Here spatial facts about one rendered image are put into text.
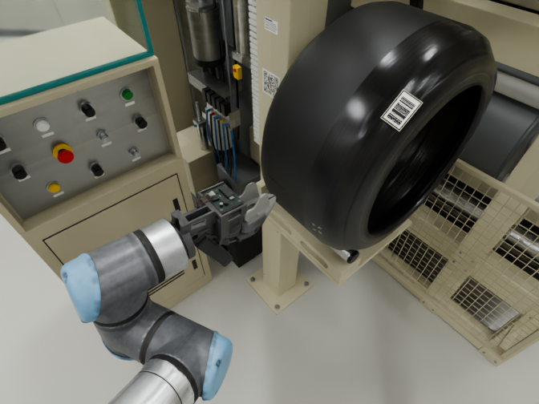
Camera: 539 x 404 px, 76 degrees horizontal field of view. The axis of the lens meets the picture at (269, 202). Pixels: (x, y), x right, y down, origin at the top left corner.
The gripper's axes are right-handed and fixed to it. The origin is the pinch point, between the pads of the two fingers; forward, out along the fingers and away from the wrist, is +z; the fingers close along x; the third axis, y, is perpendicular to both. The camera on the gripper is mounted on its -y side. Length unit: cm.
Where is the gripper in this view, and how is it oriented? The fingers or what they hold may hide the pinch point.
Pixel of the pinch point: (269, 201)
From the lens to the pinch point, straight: 68.4
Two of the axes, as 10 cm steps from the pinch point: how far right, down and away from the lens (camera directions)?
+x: -6.4, -5.8, 5.1
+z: 7.6, -4.0, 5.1
